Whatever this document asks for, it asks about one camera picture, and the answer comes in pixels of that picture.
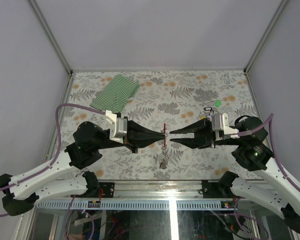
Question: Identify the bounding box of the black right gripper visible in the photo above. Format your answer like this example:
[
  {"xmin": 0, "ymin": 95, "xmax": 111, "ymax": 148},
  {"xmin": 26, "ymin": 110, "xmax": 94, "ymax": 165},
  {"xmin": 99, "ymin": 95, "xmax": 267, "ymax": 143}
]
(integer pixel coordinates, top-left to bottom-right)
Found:
[{"xmin": 168, "ymin": 116, "xmax": 243, "ymax": 149}]

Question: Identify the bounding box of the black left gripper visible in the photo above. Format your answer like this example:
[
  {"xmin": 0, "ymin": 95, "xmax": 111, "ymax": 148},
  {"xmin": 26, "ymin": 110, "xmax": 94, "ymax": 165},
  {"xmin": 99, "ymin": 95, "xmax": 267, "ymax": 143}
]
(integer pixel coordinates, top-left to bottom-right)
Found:
[{"xmin": 95, "ymin": 116, "xmax": 167, "ymax": 154}]

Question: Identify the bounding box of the red handled carabiner keyring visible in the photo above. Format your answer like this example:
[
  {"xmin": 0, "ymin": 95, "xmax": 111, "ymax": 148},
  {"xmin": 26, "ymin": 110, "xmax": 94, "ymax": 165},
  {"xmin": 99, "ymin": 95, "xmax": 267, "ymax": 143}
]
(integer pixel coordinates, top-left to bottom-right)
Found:
[{"xmin": 162, "ymin": 123, "xmax": 167, "ymax": 148}]

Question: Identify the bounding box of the silver keys bunch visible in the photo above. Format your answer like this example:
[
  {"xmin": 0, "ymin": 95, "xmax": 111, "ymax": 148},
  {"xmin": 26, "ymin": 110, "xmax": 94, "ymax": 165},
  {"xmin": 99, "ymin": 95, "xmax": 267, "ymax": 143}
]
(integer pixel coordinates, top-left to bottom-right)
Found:
[{"xmin": 159, "ymin": 146, "xmax": 169, "ymax": 170}]

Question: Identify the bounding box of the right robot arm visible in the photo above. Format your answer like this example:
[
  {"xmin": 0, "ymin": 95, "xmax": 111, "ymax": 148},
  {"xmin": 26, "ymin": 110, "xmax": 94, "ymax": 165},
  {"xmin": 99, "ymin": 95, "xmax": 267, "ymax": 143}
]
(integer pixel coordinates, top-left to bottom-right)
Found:
[{"xmin": 171, "ymin": 113, "xmax": 300, "ymax": 234}]

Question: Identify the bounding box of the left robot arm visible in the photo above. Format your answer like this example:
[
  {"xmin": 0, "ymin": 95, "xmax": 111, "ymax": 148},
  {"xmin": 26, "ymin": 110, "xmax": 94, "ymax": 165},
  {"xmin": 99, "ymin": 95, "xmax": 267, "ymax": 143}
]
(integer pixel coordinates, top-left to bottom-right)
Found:
[{"xmin": 0, "ymin": 110, "xmax": 165, "ymax": 216}]

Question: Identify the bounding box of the green key tag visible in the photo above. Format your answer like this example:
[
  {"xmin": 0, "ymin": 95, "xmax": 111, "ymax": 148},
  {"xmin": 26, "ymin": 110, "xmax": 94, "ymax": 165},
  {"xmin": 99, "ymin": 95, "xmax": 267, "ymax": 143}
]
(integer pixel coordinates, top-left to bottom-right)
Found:
[{"xmin": 215, "ymin": 100, "xmax": 221, "ymax": 108}]

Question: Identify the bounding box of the green white striped cloth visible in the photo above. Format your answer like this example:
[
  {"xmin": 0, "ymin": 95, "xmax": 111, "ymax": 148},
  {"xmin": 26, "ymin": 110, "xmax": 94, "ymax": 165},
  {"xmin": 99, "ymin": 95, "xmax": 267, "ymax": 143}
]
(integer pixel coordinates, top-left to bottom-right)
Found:
[{"xmin": 90, "ymin": 74, "xmax": 140, "ymax": 113}]

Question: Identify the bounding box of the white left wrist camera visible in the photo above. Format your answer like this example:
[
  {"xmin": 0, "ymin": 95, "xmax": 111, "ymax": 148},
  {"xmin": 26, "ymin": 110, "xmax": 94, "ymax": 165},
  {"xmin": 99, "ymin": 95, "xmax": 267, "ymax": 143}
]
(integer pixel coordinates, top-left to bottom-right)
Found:
[{"xmin": 105, "ymin": 110, "xmax": 128, "ymax": 144}]

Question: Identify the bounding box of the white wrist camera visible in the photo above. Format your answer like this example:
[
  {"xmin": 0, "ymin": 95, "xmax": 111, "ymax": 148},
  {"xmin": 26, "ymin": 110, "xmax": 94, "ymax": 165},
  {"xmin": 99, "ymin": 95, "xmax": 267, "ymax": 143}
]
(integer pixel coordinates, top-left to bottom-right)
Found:
[
  {"xmin": 211, "ymin": 113, "xmax": 239, "ymax": 141},
  {"xmin": 105, "ymin": 110, "xmax": 128, "ymax": 144}
]

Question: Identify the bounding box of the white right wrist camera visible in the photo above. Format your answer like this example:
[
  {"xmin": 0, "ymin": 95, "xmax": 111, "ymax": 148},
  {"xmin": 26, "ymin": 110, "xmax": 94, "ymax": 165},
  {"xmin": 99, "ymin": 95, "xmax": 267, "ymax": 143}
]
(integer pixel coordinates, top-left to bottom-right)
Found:
[{"xmin": 211, "ymin": 113, "xmax": 239, "ymax": 141}]

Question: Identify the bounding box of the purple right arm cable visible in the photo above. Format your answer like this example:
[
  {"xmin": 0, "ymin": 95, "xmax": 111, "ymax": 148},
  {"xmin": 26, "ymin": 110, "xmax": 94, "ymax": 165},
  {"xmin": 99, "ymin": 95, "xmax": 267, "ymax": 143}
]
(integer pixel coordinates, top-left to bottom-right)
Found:
[{"xmin": 233, "ymin": 112, "xmax": 300, "ymax": 240}]

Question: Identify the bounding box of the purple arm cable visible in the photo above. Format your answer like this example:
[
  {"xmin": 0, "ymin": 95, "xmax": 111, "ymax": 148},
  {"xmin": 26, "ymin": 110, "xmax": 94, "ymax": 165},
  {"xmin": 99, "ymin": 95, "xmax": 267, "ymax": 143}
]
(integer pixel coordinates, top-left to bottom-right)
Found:
[
  {"xmin": 233, "ymin": 112, "xmax": 300, "ymax": 240},
  {"xmin": 0, "ymin": 103, "xmax": 107, "ymax": 240}
]

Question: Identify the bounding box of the aluminium front rail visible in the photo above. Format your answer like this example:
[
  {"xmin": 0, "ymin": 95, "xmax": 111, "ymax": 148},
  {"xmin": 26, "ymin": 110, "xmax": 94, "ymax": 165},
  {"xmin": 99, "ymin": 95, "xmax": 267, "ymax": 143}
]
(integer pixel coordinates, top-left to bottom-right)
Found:
[{"xmin": 27, "ymin": 179, "xmax": 266, "ymax": 201}]

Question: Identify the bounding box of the blue slotted cable duct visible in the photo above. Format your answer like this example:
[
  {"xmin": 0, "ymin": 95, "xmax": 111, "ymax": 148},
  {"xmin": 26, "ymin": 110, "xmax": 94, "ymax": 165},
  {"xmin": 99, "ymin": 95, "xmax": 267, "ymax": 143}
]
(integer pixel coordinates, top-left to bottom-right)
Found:
[{"xmin": 37, "ymin": 199, "xmax": 224, "ymax": 211}]

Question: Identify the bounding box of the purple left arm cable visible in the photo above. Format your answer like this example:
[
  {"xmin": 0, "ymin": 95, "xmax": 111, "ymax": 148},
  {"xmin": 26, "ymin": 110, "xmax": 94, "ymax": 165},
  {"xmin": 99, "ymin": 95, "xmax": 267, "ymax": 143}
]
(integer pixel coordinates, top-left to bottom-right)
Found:
[{"xmin": 0, "ymin": 103, "xmax": 107, "ymax": 240}]

